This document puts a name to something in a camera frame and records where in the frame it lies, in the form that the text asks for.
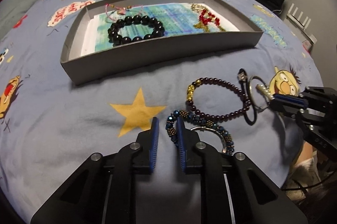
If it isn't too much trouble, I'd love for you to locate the pearl hair clip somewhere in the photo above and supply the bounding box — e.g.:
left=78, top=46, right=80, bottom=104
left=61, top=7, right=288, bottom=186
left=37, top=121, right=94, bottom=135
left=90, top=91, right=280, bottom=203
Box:
left=256, top=84, right=274, bottom=101

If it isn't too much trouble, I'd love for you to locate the blue crystal bead bracelet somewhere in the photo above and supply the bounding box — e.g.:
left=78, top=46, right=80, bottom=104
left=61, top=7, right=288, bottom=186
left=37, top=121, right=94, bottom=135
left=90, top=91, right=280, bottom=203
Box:
left=165, top=109, right=235, bottom=156

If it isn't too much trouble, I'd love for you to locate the dark maroon bead bracelet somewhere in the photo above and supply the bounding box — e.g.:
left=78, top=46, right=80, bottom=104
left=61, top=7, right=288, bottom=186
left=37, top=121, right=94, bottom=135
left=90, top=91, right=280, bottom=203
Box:
left=185, top=77, right=252, bottom=123

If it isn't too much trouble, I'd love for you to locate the black hair tie silver charm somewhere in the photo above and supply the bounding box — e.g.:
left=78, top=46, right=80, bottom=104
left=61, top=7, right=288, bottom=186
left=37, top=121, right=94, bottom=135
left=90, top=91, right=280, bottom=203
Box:
left=238, top=68, right=257, bottom=126

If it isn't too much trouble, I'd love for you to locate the blue cartoon bed sheet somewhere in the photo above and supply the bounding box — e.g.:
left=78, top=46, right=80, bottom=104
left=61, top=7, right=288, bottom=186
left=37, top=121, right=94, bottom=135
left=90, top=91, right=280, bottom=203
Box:
left=1, top=0, right=322, bottom=223

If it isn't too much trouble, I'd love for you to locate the white wifi router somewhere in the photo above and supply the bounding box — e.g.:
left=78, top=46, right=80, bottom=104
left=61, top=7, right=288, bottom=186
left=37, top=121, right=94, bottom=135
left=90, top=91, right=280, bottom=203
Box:
left=286, top=3, right=317, bottom=45

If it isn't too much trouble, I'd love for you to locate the grey cardboard tray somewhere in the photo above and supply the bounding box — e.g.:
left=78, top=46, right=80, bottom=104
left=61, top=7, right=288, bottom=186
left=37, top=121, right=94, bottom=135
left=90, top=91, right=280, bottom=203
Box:
left=60, top=0, right=263, bottom=85

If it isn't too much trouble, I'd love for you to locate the printed blue-green paper sheet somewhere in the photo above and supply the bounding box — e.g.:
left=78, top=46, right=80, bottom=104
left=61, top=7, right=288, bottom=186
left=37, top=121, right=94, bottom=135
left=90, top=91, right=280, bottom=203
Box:
left=80, top=3, right=239, bottom=57

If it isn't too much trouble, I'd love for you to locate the red bead gold tassel charm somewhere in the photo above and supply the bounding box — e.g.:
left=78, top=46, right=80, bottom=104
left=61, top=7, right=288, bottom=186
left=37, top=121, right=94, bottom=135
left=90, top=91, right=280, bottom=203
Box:
left=194, top=9, right=226, bottom=33

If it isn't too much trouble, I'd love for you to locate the gold round hair clip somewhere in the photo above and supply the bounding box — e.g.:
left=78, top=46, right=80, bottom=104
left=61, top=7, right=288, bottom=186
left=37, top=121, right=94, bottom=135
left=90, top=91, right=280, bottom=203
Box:
left=191, top=3, right=209, bottom=13

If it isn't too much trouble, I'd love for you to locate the grey-blue pillow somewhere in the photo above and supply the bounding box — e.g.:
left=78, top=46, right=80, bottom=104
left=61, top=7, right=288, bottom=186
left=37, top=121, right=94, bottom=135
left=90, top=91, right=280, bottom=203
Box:
left=0, top=0, right=39, bottom=39

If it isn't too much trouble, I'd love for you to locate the black large bead bracelet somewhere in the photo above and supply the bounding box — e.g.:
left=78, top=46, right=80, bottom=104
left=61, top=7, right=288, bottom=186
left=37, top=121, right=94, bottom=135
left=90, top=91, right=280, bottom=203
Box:
left=107, top=14, right=166, bottom=45

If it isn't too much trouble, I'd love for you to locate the pink string bracelet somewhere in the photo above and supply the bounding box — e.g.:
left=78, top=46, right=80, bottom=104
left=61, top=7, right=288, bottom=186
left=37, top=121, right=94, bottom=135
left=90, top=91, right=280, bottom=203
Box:
left=104, top=3, right=144, bottom=23

